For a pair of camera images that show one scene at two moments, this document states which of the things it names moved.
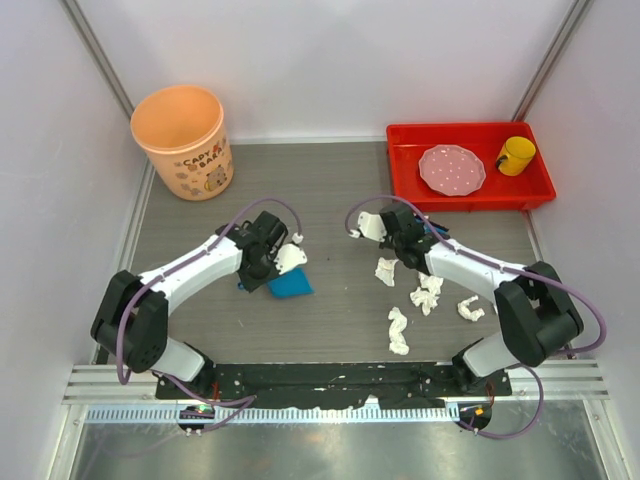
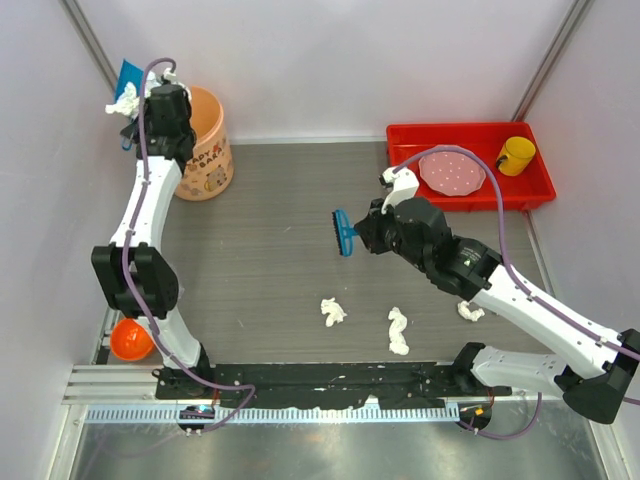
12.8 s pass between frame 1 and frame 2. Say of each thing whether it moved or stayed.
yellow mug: stayed
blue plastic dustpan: moved
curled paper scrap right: stayed
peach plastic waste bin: stayed
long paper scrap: stayed
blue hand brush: moved
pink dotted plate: stayed
